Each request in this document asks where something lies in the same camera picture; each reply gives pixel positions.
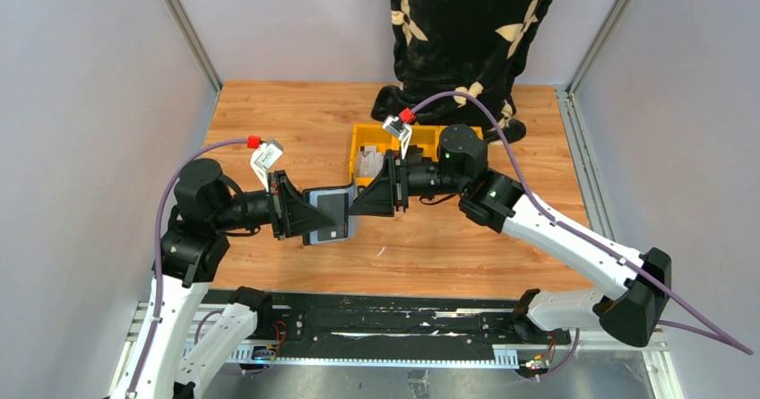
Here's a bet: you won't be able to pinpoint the black card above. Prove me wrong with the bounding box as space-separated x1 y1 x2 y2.
315 192 349 243

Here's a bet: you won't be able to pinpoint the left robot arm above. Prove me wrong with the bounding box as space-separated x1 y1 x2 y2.
111 158 335 398

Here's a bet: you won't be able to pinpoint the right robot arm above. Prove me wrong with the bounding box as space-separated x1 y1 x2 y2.
348 125 671 347

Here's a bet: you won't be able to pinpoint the silver cards in bin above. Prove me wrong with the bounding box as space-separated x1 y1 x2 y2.
354 145 384 178

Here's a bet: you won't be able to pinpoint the middle yellow bin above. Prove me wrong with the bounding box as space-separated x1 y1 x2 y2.
408 126 441 161

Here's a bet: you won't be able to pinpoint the yellow bin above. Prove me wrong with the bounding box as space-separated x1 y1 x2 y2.
408 126 441 161
438 125 482 144
348 124 399 186

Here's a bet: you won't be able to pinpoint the left yellow bin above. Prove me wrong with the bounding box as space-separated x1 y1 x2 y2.
348 124 399 186

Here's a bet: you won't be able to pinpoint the right yellow bin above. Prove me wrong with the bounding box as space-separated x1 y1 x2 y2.
438 125 482 144

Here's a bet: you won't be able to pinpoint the black floral blanket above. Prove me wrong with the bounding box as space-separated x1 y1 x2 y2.
371 0 553 143

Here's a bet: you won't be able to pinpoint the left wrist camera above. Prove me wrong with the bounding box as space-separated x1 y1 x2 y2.
246 135 284 191

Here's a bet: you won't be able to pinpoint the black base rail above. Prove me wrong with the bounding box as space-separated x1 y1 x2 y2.
228 292 573 369

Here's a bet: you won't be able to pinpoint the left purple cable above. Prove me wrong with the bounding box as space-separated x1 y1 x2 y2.
125 137 263 399

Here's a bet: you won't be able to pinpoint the purple cable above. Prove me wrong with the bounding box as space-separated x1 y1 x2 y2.
125 137 263 399
412 91 754 379

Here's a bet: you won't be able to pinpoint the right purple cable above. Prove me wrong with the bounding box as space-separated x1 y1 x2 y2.
412 91 754 379

